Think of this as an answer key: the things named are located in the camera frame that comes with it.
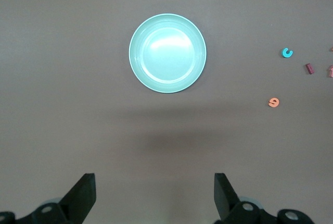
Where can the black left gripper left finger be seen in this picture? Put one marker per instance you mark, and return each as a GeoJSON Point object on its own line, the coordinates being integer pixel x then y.
{"type": "Point", "coordinates": [78, 203]}

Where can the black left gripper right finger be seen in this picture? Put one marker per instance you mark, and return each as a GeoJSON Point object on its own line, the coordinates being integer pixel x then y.
{"type": "Point", "coordinates": [226, 203]}

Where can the orange letter e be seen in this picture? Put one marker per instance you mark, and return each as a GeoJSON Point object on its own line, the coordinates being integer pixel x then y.
{"type": "Point", "coordinates": [270, 102]}

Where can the maroon letter i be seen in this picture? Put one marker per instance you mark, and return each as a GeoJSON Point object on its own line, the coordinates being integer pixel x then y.
{"type": "Point", "coordinates": [309, 68]}

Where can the teal letter c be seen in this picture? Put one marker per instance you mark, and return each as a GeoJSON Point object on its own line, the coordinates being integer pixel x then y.
{"type": "Point", "coordinates": [284, 53]}

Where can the brown table cover sheet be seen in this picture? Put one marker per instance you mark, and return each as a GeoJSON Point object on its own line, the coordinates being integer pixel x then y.
{"type": "Point", "coordinates": [52, 52]}

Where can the green plate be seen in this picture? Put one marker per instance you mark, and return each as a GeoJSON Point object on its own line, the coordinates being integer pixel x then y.
{"type": "Point", "coordinates": [167, 54]}

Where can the red letter f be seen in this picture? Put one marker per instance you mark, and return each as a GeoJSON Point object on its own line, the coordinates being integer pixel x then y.
{"type": "Point", "coordinates": [331, 71]}

